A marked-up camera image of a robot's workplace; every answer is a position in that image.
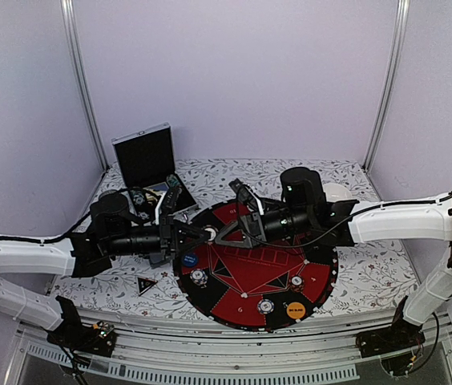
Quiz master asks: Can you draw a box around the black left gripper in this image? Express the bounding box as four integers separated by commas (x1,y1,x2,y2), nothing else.
105,215,211,260

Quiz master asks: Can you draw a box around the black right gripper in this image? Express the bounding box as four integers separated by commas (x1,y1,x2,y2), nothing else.
214,208,313,250

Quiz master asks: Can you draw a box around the blue small blind button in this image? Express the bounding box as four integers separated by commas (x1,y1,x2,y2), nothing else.
180,253,199,268

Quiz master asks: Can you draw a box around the white poker chip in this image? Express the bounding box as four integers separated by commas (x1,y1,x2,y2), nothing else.
204,225,218,241

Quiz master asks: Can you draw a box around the red poker chip stack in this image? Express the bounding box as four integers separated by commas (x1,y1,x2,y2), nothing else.
289,275,305,293

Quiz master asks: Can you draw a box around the orange big blind button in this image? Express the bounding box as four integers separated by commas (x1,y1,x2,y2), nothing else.
286,302,306,320

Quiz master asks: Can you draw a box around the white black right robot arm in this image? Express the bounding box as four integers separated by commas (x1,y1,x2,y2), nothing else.
214,167,452,350

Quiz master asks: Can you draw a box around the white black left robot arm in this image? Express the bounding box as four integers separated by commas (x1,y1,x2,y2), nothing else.
0,189,214,348

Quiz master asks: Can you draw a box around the loose poker chip in case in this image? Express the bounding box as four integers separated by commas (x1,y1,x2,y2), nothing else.
137,212,151,223

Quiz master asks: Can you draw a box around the right poker chip row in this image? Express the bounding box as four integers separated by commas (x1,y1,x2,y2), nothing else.
166,174,183,190

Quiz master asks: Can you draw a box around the poker chip row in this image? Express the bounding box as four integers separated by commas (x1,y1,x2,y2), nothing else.
130,189,150,214
166,174,183,190

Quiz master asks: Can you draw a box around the left poker chip row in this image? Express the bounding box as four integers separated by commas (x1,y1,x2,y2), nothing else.
130,189,150,214

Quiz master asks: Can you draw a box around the black triangular card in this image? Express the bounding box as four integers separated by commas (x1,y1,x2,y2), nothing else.
137,277,157,296

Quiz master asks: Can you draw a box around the round red black poker mat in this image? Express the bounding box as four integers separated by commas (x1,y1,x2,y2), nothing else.
172,196,338,331

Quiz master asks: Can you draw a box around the aluminium poker chip case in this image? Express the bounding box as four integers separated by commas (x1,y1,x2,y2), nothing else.
112,123,198,213

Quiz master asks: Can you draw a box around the white ceramic bowl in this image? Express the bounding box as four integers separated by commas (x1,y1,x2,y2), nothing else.
323,183,353,202

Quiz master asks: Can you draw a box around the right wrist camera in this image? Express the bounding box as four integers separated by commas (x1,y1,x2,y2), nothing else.
228,178,265,215

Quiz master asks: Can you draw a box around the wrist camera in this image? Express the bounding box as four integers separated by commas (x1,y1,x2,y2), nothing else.
155,187,181,225
228,178,265,215

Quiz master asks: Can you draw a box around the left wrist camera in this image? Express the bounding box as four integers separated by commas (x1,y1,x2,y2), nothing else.
155,187,181,225

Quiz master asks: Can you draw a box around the aluminium front rail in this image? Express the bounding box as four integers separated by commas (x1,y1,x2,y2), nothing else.
3,308,452,385

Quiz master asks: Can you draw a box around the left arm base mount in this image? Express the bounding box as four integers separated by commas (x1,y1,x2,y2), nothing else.
46,296,117,358

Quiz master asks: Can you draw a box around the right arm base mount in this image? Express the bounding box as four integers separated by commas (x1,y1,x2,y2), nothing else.
355,320,426,377

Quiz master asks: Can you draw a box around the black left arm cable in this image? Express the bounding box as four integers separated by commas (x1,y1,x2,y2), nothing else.
0,212,95,248

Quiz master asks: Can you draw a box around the left aluminium frame post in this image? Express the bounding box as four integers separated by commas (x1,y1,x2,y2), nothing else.
60,0,109,172

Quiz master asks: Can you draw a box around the aluminium frame post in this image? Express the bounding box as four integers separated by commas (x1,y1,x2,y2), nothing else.
60,0,109,172
362,0,410,174

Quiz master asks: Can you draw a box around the right aluminium frame post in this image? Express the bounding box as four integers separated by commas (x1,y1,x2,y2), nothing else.
362,0,410,174

